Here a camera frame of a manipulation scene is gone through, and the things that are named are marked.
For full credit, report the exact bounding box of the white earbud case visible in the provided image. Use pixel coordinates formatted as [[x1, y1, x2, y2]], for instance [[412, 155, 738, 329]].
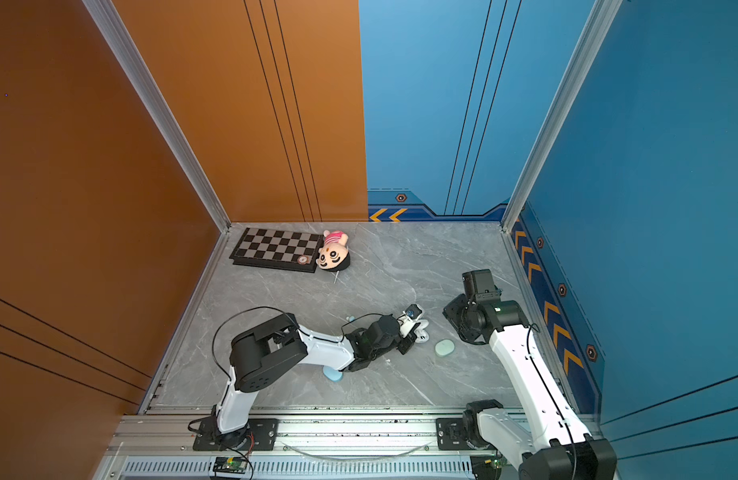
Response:
[[414, 319, 430, 343]]

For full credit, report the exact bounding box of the mint green earbud case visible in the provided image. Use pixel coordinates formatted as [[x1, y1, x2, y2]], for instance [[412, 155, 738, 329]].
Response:
[[434, 339, 456, 358]]

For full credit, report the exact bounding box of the blue earbud case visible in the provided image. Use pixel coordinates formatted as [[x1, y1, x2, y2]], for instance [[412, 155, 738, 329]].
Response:
[[322, 366, 343, 382]]

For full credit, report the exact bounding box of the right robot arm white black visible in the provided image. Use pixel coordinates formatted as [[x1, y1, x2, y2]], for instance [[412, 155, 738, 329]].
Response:
[[443, 269, 617, 479]]

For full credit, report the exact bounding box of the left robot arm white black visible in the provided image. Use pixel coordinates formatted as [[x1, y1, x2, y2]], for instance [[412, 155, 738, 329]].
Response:
[[206, 304, 429, 449]]

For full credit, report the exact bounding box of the plush doll pink shirt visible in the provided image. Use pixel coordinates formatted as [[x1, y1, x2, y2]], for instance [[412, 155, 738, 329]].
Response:
[[316, 230, 351, 272]]

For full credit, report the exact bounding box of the circuit board right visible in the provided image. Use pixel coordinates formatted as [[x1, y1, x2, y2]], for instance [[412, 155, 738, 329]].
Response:
[[484, 457, 507, 471]]

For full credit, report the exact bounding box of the black white chessboard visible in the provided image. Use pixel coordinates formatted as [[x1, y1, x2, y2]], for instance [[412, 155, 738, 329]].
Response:
[[229, 227, 324, 273]]

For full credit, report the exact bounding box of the green circuit board left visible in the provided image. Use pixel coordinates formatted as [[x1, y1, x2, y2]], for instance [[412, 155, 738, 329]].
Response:
[[212, 456, 251, 478]]

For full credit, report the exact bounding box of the white vent grille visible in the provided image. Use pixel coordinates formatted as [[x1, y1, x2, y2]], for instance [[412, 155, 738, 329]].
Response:
[[116, 456, 475, 479]]

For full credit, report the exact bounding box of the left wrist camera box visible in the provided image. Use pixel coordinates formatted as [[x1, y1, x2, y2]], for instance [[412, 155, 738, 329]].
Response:
[[397, 303, 428, 338]]

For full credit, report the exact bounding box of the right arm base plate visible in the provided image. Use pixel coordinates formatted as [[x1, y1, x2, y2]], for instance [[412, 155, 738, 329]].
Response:
[[435, 418, 484, 451]]

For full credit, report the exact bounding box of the aluminium front rail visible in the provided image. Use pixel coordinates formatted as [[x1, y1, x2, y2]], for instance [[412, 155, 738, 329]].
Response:
[[105, 407, 463, 456]]

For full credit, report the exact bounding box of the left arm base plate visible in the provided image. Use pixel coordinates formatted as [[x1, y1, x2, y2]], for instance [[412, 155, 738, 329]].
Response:
[[188, 416, 279, 453]]

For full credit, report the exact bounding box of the right corner aluminium post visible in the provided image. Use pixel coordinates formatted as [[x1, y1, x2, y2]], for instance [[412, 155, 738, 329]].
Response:
[[501, 0, 622, 234]]

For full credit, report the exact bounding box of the corner aluminium post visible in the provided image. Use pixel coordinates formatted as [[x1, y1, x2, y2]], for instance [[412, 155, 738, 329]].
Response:
[[83, 0, 231, 233], [501, 0, 622, 234]]

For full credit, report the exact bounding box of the left corner aluminium post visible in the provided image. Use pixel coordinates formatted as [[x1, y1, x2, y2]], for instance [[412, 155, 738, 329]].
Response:
[[83, 0, 231, 233]]

